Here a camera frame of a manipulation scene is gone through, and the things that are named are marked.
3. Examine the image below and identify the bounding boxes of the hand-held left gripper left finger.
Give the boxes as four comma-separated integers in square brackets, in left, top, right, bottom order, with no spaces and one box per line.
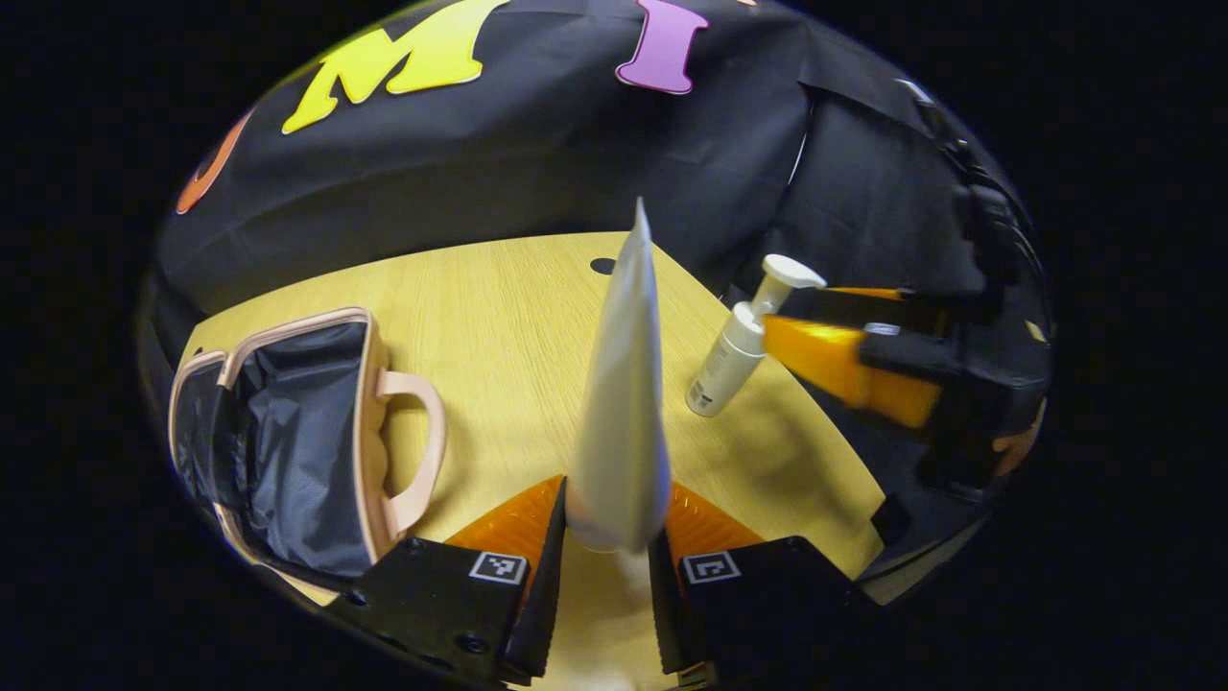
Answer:
[350,473,569,688]

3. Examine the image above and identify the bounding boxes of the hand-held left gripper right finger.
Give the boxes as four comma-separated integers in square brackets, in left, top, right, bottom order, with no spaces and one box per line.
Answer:
[648,480,869,678]

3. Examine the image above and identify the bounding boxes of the white pump bottle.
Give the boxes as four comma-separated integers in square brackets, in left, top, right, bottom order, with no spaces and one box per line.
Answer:
[685,253,828,418]

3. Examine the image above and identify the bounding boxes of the white squeeze tube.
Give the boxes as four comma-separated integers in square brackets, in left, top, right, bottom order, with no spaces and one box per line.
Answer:
[564,197,674,555]

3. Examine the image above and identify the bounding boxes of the pink suitcase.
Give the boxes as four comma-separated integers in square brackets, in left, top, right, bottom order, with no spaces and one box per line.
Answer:
[168,307,449,591]

